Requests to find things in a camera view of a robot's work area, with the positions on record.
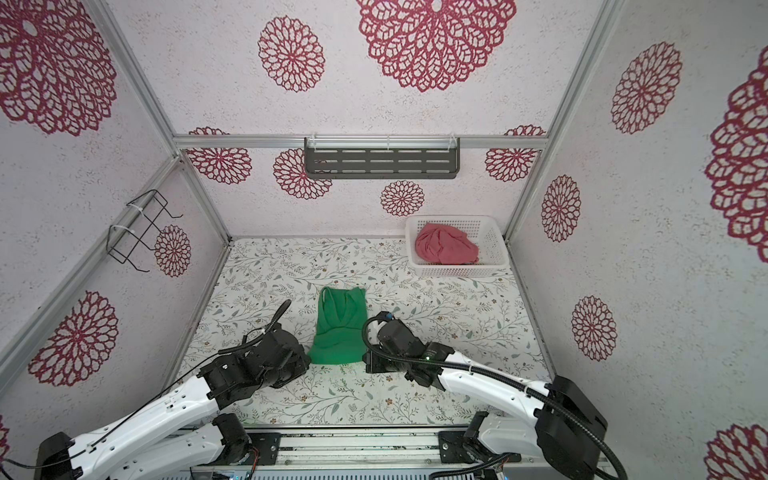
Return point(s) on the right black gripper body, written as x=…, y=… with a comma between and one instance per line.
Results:
x=377, y=365

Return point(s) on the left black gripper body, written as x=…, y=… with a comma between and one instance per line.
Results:
x=297, y=366

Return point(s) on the green tank top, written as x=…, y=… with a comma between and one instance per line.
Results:
x=338, y=336

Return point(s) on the pink tank top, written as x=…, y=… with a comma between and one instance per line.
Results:
x=445, y=245

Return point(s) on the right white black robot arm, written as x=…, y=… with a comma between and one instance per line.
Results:
x=537, y=422

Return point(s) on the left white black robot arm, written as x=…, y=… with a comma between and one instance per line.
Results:
x=186, y=426

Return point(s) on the floral table mat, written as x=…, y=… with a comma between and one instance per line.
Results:
x=483, y=318

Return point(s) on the white plastic basket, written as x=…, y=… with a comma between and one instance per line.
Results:
x=481, y=230

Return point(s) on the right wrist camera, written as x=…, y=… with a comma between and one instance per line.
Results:
x=397, y=339

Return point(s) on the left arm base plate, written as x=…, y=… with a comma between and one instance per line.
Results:
x=263, y=449

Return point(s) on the aluminium mounting rail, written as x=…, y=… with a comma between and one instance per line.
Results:
x=311, y=454

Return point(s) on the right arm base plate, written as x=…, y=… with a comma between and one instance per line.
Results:
x=450, y=447

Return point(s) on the black wire wall rack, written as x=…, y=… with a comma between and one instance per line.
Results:
x=123, y=240

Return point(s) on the grey slotted wall shelf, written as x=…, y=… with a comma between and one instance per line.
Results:
x=387, y=159

